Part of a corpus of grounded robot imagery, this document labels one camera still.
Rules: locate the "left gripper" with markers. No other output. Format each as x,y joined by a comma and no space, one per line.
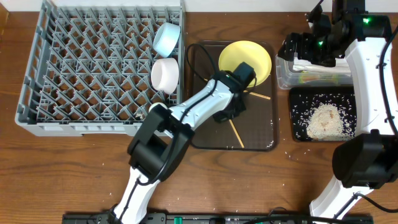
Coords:
240,109

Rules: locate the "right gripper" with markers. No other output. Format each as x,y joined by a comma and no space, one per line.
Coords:
303,39

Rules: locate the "wooden chopstick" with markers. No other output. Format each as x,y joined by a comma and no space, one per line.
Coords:
236,133
261,96

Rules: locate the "yellow plate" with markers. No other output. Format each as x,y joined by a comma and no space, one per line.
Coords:
252,54

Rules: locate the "pink white bowl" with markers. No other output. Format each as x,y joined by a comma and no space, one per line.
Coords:
165,75

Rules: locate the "light blue bowl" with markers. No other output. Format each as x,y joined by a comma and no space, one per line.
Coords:
166,39

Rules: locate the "white plastic cup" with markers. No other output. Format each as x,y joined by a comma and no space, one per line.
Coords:
158,108

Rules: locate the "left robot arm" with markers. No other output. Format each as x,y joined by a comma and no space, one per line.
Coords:
165,135

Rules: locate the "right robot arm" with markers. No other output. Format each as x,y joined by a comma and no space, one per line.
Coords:
369,160

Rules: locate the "clear plastic waste container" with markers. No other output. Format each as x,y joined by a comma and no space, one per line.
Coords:
287,78

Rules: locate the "black waste tray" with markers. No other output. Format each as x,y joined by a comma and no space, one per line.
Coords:
304,100

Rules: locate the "pile of rice waste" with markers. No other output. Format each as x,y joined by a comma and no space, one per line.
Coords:
325,124

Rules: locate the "grey plastic dishwasher rack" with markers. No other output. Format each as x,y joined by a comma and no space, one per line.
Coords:
89,67

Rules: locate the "crumpled white plastic wrapper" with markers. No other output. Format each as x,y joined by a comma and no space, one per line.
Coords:
304,65

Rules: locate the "dark brown serving tray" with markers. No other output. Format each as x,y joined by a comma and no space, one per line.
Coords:
257,125

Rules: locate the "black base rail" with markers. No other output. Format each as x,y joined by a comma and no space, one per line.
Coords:
161,218

